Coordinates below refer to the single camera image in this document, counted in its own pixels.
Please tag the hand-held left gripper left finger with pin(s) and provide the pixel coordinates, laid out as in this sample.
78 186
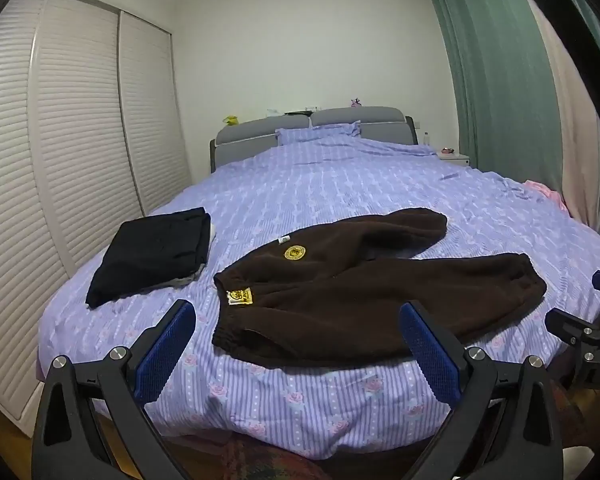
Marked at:
165 350

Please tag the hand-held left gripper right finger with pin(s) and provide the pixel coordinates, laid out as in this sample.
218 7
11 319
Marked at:
427 350

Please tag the brown fleece pants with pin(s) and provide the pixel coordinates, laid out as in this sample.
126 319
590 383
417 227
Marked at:
330 300

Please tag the black folded garment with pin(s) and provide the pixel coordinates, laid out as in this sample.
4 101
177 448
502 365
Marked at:
145 255

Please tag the pink cloth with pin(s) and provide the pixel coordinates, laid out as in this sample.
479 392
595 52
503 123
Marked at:
545 192

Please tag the pink curtain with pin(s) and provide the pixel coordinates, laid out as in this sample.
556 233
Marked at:
565 135

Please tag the white nightstand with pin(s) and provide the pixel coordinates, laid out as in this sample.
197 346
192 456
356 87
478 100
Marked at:
457 159

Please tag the purple floral duvet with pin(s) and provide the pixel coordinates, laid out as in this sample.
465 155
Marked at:
330 185

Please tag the white louvered wardrobe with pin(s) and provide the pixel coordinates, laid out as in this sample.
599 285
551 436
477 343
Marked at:
80 135

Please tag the yellow plush toy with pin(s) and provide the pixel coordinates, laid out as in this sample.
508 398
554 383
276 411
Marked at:
231 120

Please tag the grey bed headboard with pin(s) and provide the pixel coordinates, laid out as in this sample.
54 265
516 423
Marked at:
260 130

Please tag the purple floral pillow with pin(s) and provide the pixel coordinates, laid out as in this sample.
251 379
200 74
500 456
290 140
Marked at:
315 135

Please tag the green curtain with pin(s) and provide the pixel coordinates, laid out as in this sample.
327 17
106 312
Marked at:
480 60

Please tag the pink toy figure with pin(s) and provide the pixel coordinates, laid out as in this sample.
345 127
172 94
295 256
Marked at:
355 103

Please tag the flat black item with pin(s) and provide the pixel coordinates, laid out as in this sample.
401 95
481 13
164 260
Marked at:
297 112

